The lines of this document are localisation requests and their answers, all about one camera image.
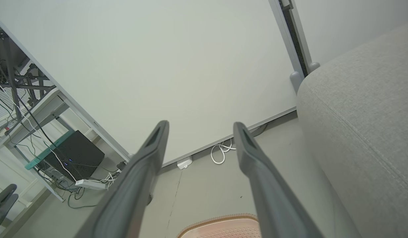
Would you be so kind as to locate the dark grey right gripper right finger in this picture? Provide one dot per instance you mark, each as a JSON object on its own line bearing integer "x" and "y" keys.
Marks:
{"x": 276, "y": 205}

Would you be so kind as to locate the grey partition foot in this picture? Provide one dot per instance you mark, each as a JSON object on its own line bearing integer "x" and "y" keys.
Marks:
{"x": 314, "y": 66}
{"x": 296, "y": 81}

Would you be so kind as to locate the white perforated laundry basket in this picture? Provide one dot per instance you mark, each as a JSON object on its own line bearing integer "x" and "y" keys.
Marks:
{"x": 220, "y": 229}

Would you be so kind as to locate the black metal equipment stand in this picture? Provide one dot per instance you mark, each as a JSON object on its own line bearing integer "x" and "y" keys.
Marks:
{"x": 12, "y": 66}

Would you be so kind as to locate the white power strip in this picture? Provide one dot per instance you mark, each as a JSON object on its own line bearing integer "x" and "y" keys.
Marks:
{"x": 89, "y": 184}

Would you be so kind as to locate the teal shelf board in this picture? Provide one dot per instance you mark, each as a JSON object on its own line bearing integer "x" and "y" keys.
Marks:
{"x": 41, "y": 155}

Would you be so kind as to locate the large white partition panel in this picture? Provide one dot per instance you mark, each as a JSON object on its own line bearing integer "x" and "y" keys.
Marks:
{"x": 174, "y": 66}

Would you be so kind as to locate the narrow white partition panel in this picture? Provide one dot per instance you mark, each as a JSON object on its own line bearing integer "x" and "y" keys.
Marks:
{"x": 339, "y": 26}

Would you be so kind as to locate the white wall adapter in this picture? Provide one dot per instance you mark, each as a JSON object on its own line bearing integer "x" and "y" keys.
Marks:
{"x": 184, "y": 162}

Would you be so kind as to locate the black power adapter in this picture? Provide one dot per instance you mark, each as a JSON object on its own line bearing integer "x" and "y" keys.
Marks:
{"x": 121, "y": 165}

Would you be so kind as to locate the white metal desk frame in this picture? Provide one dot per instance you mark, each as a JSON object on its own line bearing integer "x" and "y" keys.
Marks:
{"x": 41, "y": 110}

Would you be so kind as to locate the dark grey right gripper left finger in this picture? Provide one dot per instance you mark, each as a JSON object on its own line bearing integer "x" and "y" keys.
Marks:
{"x": 131, "y": 198}

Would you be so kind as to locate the grey fabric sofa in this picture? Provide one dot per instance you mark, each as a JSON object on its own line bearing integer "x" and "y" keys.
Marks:
{"x": 372, "y": 132}

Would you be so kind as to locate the black computer case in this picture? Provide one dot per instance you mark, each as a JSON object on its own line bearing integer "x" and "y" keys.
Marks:
{"x": 78, "y": 153}

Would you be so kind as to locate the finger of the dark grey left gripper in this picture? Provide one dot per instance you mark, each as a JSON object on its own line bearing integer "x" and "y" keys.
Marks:
{"x": 3, "y": 195}
{"x": 5, "y": 208}

